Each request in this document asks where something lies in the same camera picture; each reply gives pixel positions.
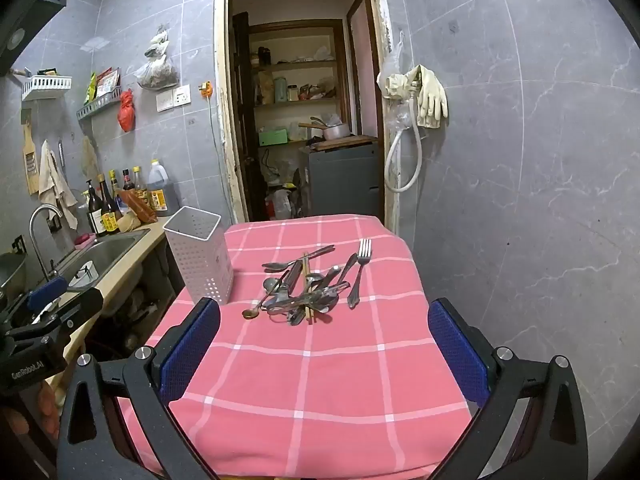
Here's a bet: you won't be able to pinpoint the person's left hand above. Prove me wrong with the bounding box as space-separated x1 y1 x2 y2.
0 380 66 441

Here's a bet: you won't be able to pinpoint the white wall basket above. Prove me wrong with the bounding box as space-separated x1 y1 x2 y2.
21 75 73 102

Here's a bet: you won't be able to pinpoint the red plastic bag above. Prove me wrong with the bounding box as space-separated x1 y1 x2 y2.
117 89 137 133

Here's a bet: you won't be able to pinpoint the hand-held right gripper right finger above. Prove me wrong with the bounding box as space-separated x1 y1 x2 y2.
427 298 590 480

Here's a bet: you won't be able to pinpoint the small clear hanging bag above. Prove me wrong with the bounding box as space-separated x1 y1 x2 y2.
145 25 171 58

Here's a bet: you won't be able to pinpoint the crumpled cream rubber glove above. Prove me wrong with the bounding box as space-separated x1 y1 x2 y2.
381 72 418 101

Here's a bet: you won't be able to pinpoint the white cup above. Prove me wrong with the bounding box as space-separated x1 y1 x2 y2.
67 260 96 291

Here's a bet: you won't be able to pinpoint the clear yellow cap bottle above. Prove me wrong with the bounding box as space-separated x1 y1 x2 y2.
132 166 149 211

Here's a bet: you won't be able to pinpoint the wooden shelf unit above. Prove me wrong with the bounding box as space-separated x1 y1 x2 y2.
247 20 352 211

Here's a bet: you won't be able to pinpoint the metal pot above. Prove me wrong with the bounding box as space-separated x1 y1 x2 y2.
310 119 350 142

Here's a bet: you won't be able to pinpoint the clear wall plastic bag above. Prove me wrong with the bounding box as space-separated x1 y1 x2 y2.
384 32 427 137

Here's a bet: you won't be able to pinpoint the wooden cutting board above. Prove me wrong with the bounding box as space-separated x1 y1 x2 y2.
306 135 379 153

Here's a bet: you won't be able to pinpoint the white hose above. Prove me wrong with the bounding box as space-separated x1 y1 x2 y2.
384 92 424 193

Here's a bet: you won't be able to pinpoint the slim yellow cap bottle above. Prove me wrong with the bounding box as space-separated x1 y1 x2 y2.
109 170 124 211

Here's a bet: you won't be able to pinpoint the brass spoon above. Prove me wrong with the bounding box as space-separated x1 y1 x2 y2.
242 270 291 321

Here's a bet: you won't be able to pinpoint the wooden grater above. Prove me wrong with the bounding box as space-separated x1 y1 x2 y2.
20 110 41 196

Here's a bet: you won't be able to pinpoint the wooden door frame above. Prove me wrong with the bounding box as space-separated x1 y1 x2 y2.
214 0 402 226

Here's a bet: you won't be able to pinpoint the clear bag of dried goods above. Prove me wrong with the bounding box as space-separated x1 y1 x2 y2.
134 54 180 91

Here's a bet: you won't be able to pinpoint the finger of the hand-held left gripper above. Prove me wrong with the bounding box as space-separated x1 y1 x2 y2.
4 289 104 348
25 275 69 312

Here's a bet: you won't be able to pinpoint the red snack packets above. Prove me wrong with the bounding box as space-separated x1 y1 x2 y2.
96 67 121 97

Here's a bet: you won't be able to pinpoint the long steel spoon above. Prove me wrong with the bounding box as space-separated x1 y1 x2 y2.
262 245 336 271

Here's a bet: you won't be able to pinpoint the dark pump bottle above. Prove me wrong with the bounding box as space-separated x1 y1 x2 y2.
85 180 108 237

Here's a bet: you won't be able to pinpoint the grey cabinet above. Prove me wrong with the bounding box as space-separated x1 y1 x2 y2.
306 142 382 219

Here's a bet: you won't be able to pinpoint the large soy sauce jug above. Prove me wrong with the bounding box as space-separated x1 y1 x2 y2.
147 159 180 217

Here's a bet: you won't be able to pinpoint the yellow label sauce bottle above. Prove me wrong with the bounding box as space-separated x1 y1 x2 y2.
97 174 123 235

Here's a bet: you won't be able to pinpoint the orange snack packet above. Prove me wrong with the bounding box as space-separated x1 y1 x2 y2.
120 190 159 224

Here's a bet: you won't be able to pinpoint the steel faucet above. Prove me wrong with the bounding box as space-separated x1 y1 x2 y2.
28 204 64 281

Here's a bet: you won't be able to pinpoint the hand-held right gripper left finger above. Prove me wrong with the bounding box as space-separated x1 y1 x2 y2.
56 297 222 480

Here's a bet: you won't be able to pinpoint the beige kitchen counter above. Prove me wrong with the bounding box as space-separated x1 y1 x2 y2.
30 217 168 391

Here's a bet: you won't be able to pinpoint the black range hood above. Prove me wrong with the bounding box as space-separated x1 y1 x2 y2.
0 0 68 75

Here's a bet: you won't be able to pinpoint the pink plaid tablecloth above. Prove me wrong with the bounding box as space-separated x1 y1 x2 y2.
117 214 476 480

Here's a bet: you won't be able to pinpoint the pile of steel spoons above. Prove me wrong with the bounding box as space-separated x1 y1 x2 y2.
262 260 351 326

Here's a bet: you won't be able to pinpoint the white power cable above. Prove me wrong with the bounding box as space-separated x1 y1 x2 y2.
209 96 227 211

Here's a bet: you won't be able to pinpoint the hanging cream rubber glove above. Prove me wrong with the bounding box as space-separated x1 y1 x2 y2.
415 65 449 129

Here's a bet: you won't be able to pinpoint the wooden chopstick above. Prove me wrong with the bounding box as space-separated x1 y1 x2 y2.
305 252 315 324
301 252 310 325

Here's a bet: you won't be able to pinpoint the small tan hanging cloth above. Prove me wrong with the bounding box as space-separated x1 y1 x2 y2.
81 135 100 181

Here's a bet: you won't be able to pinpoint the beige dish cloth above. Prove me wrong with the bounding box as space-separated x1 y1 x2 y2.
39 140 79 231

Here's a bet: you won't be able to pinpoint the white perforated utensil holder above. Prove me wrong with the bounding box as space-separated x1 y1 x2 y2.
163 206 235 306

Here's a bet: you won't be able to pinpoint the steel sink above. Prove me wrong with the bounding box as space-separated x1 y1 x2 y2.
47 227 151 303

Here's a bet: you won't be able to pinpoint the grey wall shelf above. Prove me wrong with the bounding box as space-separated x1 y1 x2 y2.
76 87 122 121

